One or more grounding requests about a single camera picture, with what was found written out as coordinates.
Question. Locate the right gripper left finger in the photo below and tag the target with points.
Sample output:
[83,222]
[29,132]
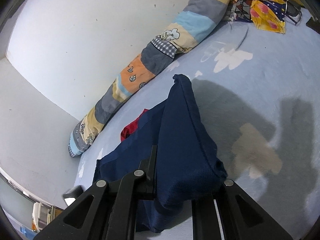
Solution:
[106,210]

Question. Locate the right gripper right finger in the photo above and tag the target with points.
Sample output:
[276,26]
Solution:
[230,213]

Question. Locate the navy blue work jacket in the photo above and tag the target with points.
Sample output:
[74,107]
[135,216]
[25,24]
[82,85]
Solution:
[187,166]

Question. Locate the light blue cloud bedsheet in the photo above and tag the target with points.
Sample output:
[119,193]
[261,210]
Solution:
[258,97]

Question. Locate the black smartphone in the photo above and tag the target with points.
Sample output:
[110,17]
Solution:
[314,25]

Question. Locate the striped patchwork rolled quilt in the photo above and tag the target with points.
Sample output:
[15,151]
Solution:
[190,27]

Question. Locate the colourful patterned crumpled cloth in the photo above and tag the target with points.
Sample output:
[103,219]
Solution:
[268,15]

